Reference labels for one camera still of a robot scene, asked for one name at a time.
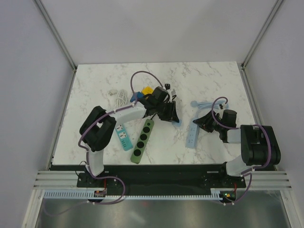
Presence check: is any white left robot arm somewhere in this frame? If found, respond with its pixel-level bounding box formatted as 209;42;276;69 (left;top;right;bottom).
78;86;180;187

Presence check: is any teal power strip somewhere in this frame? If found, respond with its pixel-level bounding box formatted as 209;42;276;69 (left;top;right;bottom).
115;124;133;151

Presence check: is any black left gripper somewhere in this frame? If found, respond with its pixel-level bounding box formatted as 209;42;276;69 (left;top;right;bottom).
156;101;179;124

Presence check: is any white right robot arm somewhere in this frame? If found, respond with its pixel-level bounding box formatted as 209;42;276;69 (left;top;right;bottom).
193;109;281;187

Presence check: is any blue cube socket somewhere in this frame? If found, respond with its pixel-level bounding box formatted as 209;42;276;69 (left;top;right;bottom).
130;92;144;102

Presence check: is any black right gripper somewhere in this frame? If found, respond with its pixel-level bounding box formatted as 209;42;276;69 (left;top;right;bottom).
193;110;225;133

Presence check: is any light blue power strip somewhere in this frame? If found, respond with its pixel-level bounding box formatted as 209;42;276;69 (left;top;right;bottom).
186;121;200;149

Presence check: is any green power strip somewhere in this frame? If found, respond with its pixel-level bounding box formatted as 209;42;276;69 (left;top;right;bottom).
130;119;154;164

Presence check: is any light blue plug adapter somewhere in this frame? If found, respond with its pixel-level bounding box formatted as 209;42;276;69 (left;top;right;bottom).
171;121;181;127

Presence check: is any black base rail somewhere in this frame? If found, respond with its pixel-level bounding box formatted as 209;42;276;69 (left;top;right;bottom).
51;164;253;196

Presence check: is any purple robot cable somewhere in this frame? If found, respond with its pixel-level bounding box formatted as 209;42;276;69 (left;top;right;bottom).
77;71;168;205

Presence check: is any white cable duct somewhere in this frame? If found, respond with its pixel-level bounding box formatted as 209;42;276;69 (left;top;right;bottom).
43;189;224;200

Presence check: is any yellow cube socket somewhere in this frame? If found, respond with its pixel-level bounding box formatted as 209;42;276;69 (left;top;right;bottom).
142;86;154;95

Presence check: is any black cable with plug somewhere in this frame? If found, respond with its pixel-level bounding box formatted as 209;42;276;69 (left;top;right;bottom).
164;83;178;98

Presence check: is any white coiled cable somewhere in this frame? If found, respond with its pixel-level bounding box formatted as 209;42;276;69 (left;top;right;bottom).
108;89;130;110

